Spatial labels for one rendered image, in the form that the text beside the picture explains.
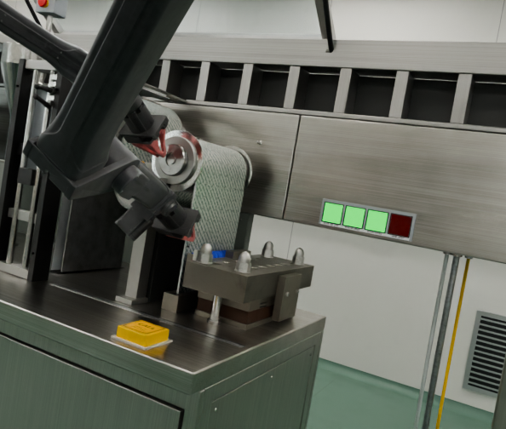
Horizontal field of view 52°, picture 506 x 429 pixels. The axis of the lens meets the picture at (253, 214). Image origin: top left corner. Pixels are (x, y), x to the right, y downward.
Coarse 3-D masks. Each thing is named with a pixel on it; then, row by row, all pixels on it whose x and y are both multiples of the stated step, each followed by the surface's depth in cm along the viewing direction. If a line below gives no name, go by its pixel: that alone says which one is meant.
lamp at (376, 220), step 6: (372, 216) 135; (378, 216) 134; (384, 216) 133; (366, 222) 135; (372, 222) 135; (378, 222) 134; (384, 222) 133; (366, 228) 135; (372, 228) 135; (378, 228) 134; (384, 228) 133
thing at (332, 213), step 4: (328, 204) 140; (332, 204) 140; (336, 204) 139; (328, 208) 140; (332, 208) 140; (336, 208) 139; (340, 208) 139; (324, 212) 141; (328, 212) 140; (332, 212) 140; (336, 212) 139; (340, 212) 139; (324, 216) 141; (328, 216) 140; (332, 216) 140; (336, 216) 139; (340, 216) 139; (324, 220) 141; (328, 220) 140; (332, 220) 140; (336, 220) 139; (340, 220) 139
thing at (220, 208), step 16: (208, 192) 127; (224, 192) 134; (240, 192) 142; (192, 208) 123; (208, 208) 129; (224, 208) 136; (240, 208) 143; (208, 224) 130; (224, 224) 137; (208, 240) 132; (224, 240) 139
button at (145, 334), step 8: (120, 328) 96; (128, 328) 96; (136, 328) 97; (144, 328) 98; (152, 328) 98; (160, 328) 99; (120, 336) 96; (128, 336) 95; (136, 336) 95; (144, 336) 94; (152, 336) 95; (160, 336) 97; (144, 344) 94; (152, 344) 96
